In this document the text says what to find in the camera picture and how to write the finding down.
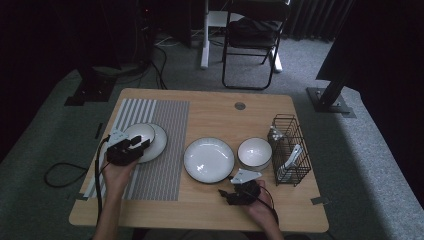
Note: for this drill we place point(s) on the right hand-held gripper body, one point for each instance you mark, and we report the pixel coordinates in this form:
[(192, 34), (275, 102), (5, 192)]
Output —
[(246, 193)]

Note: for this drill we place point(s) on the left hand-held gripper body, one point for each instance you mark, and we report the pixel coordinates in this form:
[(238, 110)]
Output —
[(121, 155)]

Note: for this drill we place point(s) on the white plate dark rim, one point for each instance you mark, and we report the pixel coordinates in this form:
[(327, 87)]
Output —
[(208, 160), (159, 146)]

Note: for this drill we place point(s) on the white ceramic spoon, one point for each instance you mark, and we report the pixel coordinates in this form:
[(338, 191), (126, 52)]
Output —
[(284, 171), (293, 156)]

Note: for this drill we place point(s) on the person's right hand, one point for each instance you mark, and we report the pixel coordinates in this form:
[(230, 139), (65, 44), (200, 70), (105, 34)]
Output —
[(263, 210)]

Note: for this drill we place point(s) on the person's left hand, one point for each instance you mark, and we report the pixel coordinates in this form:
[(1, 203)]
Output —
[(116, 178)]

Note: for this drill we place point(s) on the grey striped placemat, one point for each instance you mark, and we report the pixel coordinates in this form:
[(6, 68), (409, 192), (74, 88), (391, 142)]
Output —
[(170, 133)]

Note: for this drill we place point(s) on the black tape strip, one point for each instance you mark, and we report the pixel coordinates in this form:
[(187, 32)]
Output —
[(99, 130)]

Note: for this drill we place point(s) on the bundle of white chopsticks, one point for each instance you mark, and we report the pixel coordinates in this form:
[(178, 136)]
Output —
[(276, 135)]

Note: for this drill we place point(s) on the black stand base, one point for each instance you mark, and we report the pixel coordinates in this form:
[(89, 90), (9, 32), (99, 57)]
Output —
[(93, 90)]

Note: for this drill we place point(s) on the grey table grommet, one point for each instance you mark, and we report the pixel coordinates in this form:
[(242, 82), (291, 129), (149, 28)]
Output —
[(240, 106)]

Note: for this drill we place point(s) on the dark equipment rack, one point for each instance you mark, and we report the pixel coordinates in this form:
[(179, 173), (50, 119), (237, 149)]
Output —
[(145, 33)]

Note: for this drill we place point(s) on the dark cloth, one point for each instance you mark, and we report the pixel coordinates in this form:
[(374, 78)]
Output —
[(253, 31)]

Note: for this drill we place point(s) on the black folding chair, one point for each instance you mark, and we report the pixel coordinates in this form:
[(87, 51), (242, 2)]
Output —
[(260, 10)]

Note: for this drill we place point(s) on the dark curtain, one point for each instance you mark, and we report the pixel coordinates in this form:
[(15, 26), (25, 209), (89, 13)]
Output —
[(313, 20)]

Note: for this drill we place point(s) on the black stand with base plate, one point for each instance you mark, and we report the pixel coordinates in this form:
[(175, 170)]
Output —
[(333, 90)]

